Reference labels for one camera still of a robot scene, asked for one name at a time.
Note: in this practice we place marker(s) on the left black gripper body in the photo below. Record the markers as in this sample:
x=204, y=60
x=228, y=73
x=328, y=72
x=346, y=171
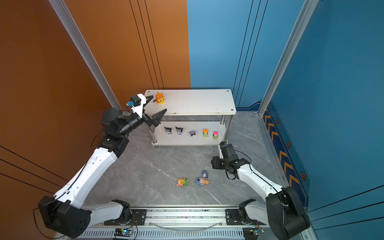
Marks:
x=134, y=122

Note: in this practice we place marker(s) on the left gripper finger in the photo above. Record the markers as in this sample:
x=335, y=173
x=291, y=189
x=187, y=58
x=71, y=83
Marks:
x=148, y=99
x=156, y=119

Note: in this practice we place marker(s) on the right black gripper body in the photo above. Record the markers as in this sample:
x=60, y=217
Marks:
x=220, y=163

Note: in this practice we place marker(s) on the orange yellow duck toy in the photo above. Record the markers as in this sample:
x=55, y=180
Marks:
x=160, y=99

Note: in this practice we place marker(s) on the black white Kuromi figure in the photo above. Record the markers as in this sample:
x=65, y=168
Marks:
x=168, y=130

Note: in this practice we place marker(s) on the pink green toy car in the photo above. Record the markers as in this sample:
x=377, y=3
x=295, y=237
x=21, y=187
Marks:
x=215, y=135

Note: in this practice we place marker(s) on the blue Stitch ice-cream toy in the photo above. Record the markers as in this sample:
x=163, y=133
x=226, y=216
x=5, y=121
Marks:
x=202, y=181

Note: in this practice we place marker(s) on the green orange toy truck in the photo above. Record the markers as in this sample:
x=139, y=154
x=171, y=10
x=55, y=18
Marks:
x=205, y=133

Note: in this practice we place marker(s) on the pink yellow bear toy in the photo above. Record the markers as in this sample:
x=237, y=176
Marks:
x=182, y=182

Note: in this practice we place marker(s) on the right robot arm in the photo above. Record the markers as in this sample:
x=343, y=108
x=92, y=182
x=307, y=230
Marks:
x=284, y=212

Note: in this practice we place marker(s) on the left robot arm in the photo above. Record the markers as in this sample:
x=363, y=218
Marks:
x=65, y=212

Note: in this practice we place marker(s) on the small blue figure toy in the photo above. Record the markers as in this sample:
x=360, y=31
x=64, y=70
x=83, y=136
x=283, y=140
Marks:
x=204, y=174

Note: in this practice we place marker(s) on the white two-tier shelf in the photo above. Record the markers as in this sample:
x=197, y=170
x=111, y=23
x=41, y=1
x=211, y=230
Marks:
x=193, y=110

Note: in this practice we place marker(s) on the right green circuit board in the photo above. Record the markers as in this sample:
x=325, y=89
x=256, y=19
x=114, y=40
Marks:
x=251, y=233

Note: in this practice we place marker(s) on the green circuit board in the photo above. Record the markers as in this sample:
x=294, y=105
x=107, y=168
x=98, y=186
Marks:
x=251, y=233
x=123, y=233

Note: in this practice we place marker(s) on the left green circuit board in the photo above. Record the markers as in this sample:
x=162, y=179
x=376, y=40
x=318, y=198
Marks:
x=123, y=233

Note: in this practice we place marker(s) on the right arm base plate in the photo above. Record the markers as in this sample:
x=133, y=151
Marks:
x=238, y=217

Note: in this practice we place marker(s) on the aluminium rail frame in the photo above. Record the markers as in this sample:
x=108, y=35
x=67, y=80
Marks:
x=180, y=223

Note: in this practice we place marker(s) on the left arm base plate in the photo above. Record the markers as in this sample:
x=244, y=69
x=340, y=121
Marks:
x=137, y=217

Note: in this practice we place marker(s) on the left aluminium corner post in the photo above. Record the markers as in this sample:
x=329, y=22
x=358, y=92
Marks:
x=76, y=36

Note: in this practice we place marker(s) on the aluminium corner post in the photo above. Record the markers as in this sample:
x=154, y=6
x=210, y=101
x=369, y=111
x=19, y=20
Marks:
x=294, y=38
x=76, y=36

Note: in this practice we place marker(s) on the right aluminium corner post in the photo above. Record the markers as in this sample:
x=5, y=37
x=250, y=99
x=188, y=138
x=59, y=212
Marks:
x=294, y=38

